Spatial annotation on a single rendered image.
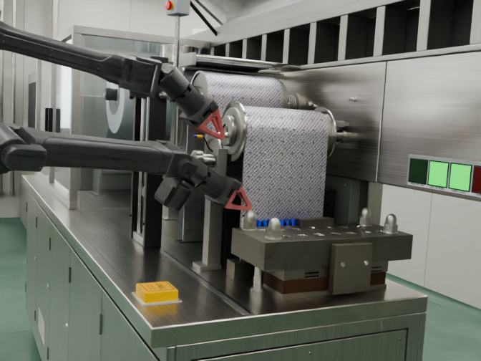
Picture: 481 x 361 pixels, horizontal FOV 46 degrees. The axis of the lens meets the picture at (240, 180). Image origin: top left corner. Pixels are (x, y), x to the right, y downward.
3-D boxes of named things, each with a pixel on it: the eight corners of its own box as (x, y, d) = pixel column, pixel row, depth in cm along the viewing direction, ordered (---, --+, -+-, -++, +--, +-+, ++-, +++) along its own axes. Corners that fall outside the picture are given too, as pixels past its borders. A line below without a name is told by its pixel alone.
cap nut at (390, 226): (379, 230, 135) (380, 213, 135) (391, 230, 137) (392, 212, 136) (389, 234, 132) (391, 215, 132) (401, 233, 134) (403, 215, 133)
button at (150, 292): (135, 294, 119) (135, 283, 118) (167, 291, 122) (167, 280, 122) (144, 304, 112) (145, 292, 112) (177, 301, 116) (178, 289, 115)
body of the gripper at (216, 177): (227, 207, 127) (201, 191, 124) (209, 200, 136) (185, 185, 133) (241, 183, 128) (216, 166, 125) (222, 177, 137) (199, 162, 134)
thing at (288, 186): (239, 229, 135) (243, 152, 133) (321, 225, 146) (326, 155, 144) (240, 229, 135) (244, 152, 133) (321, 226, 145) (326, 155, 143)
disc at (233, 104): (217, 156, 146) (222, 99, 143) (220, 156, 146) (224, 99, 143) (243, 165, 133) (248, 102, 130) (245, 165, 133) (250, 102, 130)
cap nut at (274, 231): (262, 236, 121) (263, 215, 121) (277, 236, 123) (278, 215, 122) (270, 240, 118) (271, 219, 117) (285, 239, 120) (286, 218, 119)
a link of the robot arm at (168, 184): (186, 159, 118) (161, 142, 123) (155, 204, 118) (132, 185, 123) (215, 177, 127) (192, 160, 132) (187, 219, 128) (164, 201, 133)
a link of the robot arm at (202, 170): (190, 155, 124) (183, 150, 129) (172, 180, 124) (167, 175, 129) (214, 170, 127) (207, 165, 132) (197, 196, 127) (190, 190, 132)
